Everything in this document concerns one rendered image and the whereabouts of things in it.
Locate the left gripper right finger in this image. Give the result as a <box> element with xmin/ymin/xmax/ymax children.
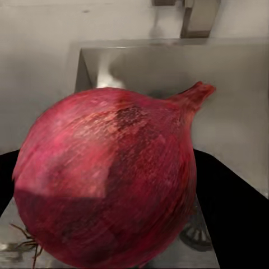
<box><xmin>193</xmin><ymin>149</ymin><xmax>269</xmax><ymax>269</ymax></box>

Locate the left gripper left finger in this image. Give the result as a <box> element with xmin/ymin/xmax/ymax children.
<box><xmin>0</xmin><ymin>150</ymin><xmax>20</xmax><ymax>216</ymax></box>

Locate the vidalia onion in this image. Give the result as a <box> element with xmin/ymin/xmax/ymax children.
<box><xmin>10</xmin><ymin>81</ymin><xmax>215</xmax><ymax>269</ymax></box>

